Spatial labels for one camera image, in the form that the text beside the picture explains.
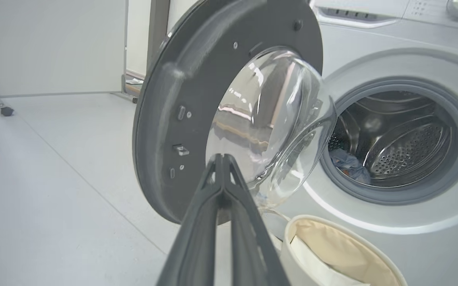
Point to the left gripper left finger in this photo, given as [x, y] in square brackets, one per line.
[197, 238]

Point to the blue bear print garment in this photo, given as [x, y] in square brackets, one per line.
[348, 163]

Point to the steel washer drum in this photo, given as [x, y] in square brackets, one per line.
[408, 151]

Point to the white canvas laundry basket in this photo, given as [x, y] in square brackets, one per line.
[344, 254]

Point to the black round glass washer door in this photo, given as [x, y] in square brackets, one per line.
[161, 119]

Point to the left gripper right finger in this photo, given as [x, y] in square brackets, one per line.
[253, 246]

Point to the white front-load washing machine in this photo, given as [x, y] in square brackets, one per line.
[412, 39]

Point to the white detergent drawer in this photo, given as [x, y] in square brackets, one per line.
[356, 10]

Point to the white partition on casters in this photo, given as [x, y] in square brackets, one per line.
[54, 47]

